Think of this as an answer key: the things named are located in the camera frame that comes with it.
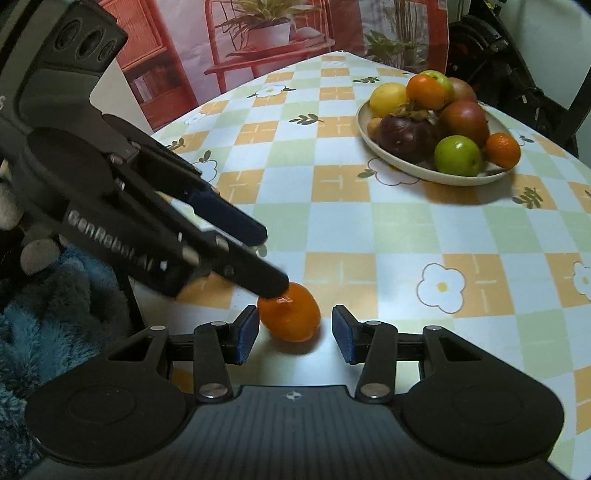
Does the orange tangerine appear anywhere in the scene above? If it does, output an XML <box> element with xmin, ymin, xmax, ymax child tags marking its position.
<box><xmin>484</xmin><ymin>132</ymin><xmax>521</xmax><ymax>170</ymax></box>
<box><xmin>256</xmin><ymin>282</ymin><xmax>322</xmax><ymax>343</ymax></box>
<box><xmin>406</xmin><ymin>73</ymin><xmax>451</xmax><ymax>110</ymax></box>

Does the green apple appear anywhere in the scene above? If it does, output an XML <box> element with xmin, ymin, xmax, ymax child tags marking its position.
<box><xmin>421</xmin><ymin>70</ymin><xmax>454</xmax><ymax>95</ymax></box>
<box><xmin>433</xmin><ymin>135</ymin><xmax>484</xmax><ymax>177</ymax></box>

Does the yellow lemon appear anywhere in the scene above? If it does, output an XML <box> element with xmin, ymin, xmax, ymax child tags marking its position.
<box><xmin>369</xmin><ymin>82</ymin><xmax>409</xmax><ymax>118</ymax></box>

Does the dark purple mangosteen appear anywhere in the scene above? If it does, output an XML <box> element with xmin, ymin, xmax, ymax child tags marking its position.
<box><xmin>376</xmin><ymin>106</ymin><xmax>443</xmax><ymax>164</ymax></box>

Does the brownish red apple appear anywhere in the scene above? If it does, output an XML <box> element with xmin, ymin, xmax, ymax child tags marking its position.
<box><xmin>449</xmin><ymin>77</ymin><xmax>478</xmax><ymax>102</ymax></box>

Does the gloved left hand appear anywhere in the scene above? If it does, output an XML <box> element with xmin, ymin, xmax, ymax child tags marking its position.
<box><xmin>1</xmin><ymin>160</ymin><xmax>62</xmax><ymax>275</ymax></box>

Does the teal fluffy blanket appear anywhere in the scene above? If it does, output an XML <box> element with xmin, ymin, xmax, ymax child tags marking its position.
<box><xmin>1</xmin><ymin>249</ymin><xmax>130</xmax><ymax>479</ymax></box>

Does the red printed backdrop cloth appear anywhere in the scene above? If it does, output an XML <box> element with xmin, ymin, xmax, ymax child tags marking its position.
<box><xmin>100</xmin><ymin>0</ymin><xmax>449</xmax><ymax>130</ymax></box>

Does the checkered floral tablecloth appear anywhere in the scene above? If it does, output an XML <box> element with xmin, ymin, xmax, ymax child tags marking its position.
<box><xmin>156</xmin><ymin>52</ymin><xmax>590</xmax><ymax>479</ymax></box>

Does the beige round plate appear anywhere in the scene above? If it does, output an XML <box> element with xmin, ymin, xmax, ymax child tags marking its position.
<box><xmin>356</xmin><ymin>102</ymin><xmax>514</xmax><ymax>187</ymax></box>

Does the black exercise bike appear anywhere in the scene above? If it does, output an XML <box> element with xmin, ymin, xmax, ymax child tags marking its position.
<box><xmin>446</xmin><ymin>1</ymin><xmax>590</xmax><ymax>156</ymax></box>

